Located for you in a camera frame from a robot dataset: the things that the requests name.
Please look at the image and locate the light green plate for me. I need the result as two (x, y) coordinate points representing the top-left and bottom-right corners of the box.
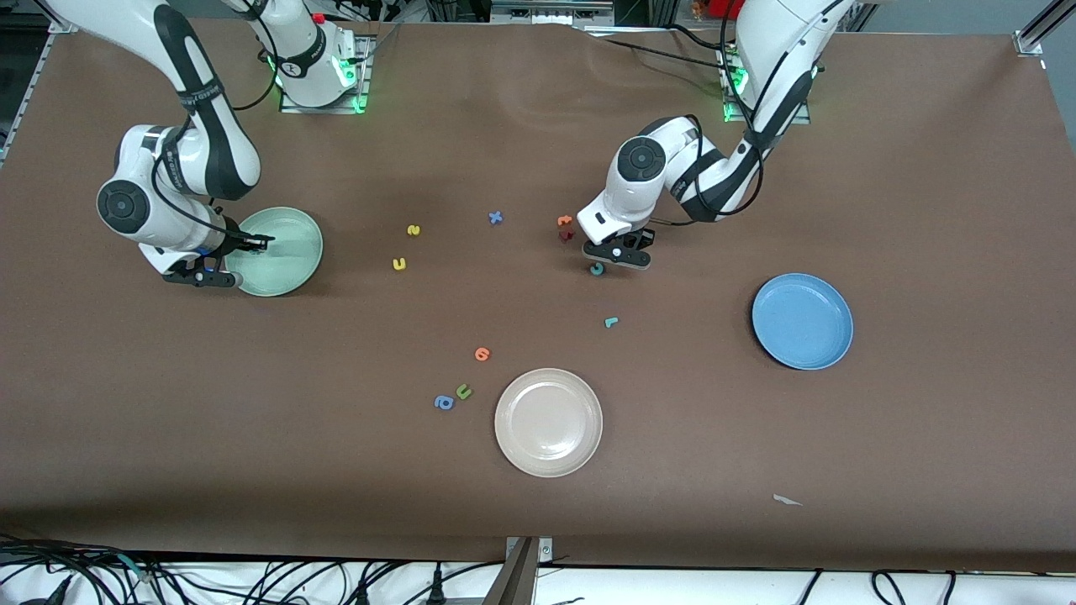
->
(224, 207), (324, 297)

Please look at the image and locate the blue plate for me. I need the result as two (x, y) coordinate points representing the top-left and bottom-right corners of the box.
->
(752, 273), (855, 371)

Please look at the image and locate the beige plate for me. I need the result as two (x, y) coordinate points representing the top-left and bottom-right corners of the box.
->
(494, 368), (604, 478)

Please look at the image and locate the grey metal box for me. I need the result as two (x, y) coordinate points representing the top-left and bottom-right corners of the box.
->
(490, 0), (616, 26)

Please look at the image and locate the brown table cover sheet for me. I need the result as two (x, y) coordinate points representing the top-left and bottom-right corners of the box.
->
(0, 15), (1076, 574)

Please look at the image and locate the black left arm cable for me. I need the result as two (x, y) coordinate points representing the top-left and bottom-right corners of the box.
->
(647, 0), (829, 228)

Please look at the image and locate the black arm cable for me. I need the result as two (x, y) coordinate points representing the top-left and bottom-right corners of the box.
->
(151, 0), (280, 246)
(647, 0), (829, 228)

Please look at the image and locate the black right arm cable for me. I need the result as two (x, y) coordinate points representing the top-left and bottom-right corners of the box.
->
(151, 0), (280, 246)

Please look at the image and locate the aluminium frame rail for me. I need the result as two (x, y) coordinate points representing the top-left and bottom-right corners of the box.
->
(1013, 0), (1076, 58)
(0, 0), (85, 165)

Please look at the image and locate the grey metal bracket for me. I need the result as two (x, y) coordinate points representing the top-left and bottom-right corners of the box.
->
(483, 536), (556, 605)

